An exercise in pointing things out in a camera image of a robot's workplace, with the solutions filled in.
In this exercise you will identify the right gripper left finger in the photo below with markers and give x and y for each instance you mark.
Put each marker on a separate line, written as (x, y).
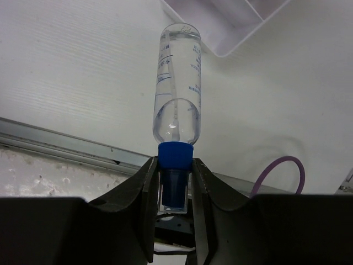
(115, 228)

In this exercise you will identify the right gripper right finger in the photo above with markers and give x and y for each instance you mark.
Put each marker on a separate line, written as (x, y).
(231, 228)

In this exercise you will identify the clear blue-capped glue bottle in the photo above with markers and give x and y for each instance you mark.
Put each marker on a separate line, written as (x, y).
(177, 113)

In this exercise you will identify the white three-compartment organizer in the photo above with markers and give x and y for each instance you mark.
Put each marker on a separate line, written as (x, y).
(223, 25)

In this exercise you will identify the front aluminium rail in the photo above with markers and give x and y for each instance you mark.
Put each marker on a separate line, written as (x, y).
(40, 162)

